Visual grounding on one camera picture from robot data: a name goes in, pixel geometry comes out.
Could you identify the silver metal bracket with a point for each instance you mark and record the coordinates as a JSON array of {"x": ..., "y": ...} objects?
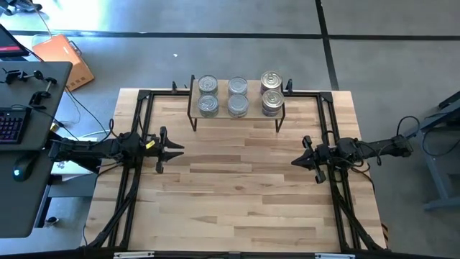
[
  {"x": 334, "y": 256},
  {"x": 133, "y": 255}
]

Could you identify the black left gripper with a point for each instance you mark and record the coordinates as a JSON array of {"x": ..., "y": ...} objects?
[{"x": 156, "y": 149}]

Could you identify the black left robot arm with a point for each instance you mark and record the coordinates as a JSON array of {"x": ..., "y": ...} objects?
[{"x": 93, "y": 149}]

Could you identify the person's shoe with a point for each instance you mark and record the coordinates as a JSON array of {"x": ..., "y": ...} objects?
[{"x": 25, "y": 5}]

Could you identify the black spring clamp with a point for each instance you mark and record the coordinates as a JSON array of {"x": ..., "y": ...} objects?
[
  {"x": 174, "y": 87},
  {"x": 289, "y": 85}
]

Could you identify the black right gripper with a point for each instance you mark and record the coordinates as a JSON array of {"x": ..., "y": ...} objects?
[{"x": 320, "y": 156}]

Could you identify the white box with logo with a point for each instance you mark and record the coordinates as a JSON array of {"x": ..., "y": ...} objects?
[{"x": 66, "y": 166}]

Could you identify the black desk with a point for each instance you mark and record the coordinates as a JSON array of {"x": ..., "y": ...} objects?
[{"x": 21, "y": 201}]

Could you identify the black laptop screen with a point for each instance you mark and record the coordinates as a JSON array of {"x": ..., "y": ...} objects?
[{"x": 9, "y": 43}]

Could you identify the black keyboard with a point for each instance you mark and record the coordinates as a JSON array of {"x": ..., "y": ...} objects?
[{"x": 12, "y": 126}]

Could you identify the black computer mouse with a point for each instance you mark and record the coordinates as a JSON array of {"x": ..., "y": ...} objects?
[{"x": 23, "y": 170}]

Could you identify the orange equipment case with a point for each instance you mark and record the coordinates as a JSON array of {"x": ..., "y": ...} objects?
[{"x": 61, "y": 57}]

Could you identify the black desk clamp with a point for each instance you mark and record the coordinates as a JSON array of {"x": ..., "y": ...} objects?
[
  {"x": 39, "y": 97},
  {"x": 18, "y": 75}
]

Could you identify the grey metal stand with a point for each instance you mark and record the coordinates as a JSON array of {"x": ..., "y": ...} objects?
[{"x": 427, "y": 127}]

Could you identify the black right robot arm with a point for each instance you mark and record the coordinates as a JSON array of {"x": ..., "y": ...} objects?
[{"x": 373, "y": 148}]

